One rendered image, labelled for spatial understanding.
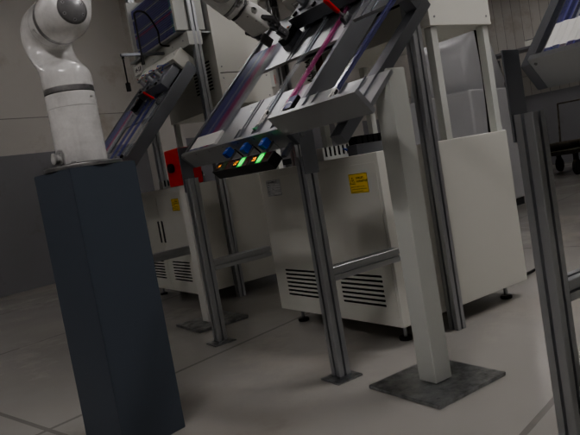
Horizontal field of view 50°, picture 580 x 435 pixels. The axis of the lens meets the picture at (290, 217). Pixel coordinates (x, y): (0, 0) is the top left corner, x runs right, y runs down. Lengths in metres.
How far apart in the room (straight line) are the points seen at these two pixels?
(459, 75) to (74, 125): 3.79
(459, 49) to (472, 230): 2.98
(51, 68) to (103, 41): 4.60
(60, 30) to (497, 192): 1.53
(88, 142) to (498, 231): 1.44
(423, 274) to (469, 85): 3.47
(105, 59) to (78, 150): 4.62
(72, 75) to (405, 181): 0.85
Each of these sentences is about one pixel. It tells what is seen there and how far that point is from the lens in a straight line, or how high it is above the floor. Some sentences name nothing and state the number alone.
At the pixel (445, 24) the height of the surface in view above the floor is 1.00.
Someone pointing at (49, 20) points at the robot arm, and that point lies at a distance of 1.60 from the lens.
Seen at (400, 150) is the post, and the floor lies 0.61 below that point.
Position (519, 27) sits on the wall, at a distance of 10.57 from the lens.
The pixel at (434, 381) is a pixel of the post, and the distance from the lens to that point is 1.68.
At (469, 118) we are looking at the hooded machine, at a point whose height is 0.75.
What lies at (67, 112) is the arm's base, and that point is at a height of 0.83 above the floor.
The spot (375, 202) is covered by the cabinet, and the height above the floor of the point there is 0.46.
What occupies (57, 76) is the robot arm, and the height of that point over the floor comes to 0.92.
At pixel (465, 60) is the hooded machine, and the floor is 1.19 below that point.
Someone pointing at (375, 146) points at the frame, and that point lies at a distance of 2.13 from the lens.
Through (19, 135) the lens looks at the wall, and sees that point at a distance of 5.60.
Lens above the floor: 0.61
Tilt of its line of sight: 4 degrees down
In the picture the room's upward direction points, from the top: 10 degrees counter-clockwise
